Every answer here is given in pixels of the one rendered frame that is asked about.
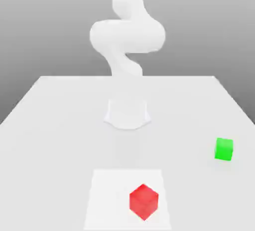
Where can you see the small green cube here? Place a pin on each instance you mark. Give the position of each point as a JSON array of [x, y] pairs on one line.
[[223, 149]]

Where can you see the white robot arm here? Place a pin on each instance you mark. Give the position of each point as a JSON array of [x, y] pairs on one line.
[[127, 35]]

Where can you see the small red cube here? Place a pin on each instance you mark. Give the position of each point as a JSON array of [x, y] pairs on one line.
[[143, 202]]

